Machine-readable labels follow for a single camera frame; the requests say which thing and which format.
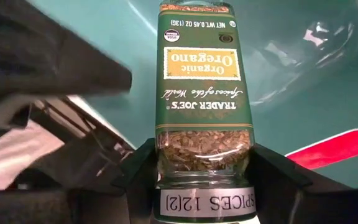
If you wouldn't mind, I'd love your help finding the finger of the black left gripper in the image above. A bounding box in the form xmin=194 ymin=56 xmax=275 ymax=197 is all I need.
xmin=0 ymin=0 xmax=133 ymax=105

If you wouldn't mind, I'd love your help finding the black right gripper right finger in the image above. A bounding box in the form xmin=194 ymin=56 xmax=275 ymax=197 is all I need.
xmin=246 ymin=142 xmax=358 ymax=224

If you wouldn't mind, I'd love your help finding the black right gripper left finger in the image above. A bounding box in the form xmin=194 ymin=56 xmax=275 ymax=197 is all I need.
xmin=110 ymin=138 xmax=161 ymax=224

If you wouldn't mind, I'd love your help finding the green lid spice jar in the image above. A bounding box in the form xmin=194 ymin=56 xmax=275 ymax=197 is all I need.
xmin=152 ymin=0 xmax=257 ymax=224

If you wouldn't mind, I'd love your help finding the red cloth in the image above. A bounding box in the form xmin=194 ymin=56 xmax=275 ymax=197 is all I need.
xmin=285 ymin=128 xmax=358 ymax=170

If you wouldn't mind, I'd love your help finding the teal plastic bin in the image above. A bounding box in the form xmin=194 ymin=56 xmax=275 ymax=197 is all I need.
xmin=26 ymin=0 xmax=358 ymax=190

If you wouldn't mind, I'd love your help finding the black aluminium table frame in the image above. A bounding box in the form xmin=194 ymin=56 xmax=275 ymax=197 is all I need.
xmin=17 ymin=95 xmax=135 ymax=194

